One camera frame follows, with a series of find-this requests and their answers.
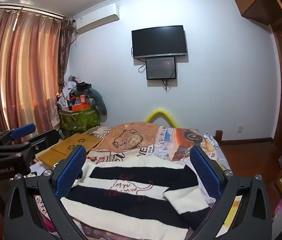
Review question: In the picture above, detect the grey plush toy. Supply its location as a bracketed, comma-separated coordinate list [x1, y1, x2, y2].
[87, 87, 108, 117]

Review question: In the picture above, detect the wooden overhead cabinet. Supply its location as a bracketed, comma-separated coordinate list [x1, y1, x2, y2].
[232, 0, 282, 26]

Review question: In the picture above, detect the wooden lap desk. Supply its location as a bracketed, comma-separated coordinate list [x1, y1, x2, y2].
[38, 133, 104, 168]

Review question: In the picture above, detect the black wall television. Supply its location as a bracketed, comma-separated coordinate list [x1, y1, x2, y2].
[131, 25, 188, 59]

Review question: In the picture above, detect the yellow card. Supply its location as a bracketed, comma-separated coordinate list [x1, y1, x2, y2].
[223, 194, 243, 232]

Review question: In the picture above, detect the pink cloth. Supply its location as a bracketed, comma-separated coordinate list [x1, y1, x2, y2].
[273, 197, 282, 222]

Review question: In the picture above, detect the wooden bed post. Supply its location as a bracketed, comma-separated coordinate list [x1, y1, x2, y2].
[215, 130, 224, 146]

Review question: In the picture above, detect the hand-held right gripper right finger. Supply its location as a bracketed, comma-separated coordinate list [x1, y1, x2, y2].
[190, 145, 273, 240]

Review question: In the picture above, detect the small black monitor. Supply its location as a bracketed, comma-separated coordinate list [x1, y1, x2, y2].
[145, 57, 177, 81]

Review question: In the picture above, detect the white air conditioner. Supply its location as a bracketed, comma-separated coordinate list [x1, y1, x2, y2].
[75, 3, 120, 34]

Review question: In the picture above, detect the curtain rod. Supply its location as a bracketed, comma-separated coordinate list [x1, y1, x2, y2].
[0, 3, 65, 20]

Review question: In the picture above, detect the green storage bin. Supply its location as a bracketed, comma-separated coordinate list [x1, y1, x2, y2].
[59, 107, 100, 132]

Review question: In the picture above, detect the printed blanket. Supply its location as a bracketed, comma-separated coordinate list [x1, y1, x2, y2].
[31, 122, 232, 240]

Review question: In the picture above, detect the brown patterned curtain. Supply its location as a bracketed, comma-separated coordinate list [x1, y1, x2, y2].
[57, 16, 74, 100]

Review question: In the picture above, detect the pink striped curtain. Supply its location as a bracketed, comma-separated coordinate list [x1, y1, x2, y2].
[0, 7, 65, 133]

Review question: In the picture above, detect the orange box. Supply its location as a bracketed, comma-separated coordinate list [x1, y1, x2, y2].
[71, 104, 92, 112]

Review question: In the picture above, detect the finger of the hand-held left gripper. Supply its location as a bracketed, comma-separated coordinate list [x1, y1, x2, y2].
[0, 123, 36, 152]
[0, 129, 61, 161]

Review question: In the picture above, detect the pile of clutter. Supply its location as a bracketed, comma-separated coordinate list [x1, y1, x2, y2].
[56, 74, 94, 112]

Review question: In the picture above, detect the yellow foam tube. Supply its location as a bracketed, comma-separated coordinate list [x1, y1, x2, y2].
[144, 108, 179, 128]

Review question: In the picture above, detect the black and white striped sweater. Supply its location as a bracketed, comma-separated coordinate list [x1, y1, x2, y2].
[61, 158, 218, 236]

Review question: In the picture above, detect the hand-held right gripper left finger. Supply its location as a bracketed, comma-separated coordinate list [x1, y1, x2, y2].
[3, 145, 88, 240]

